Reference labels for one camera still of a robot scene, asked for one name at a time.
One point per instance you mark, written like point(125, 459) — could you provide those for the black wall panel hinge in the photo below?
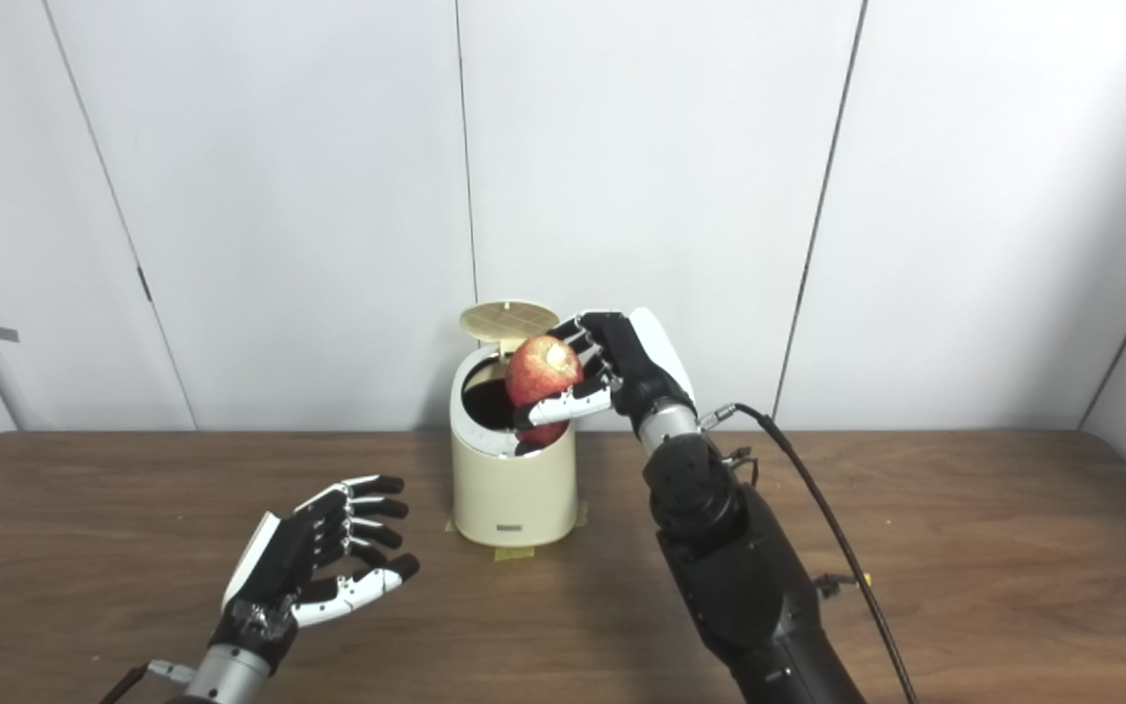
point(144, 284)

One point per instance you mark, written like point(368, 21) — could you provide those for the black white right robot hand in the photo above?
point(646, 372)

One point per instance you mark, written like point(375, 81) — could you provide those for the red apple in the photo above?
point(541, 372)

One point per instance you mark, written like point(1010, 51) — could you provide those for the cream round bin lid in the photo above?
point(509, 318)

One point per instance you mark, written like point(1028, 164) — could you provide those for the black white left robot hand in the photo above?
point(280, 567)

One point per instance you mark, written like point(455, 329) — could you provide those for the cream-colored bin body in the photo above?
point(509, 499)

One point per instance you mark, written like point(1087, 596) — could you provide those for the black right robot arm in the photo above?
point(729, 557)

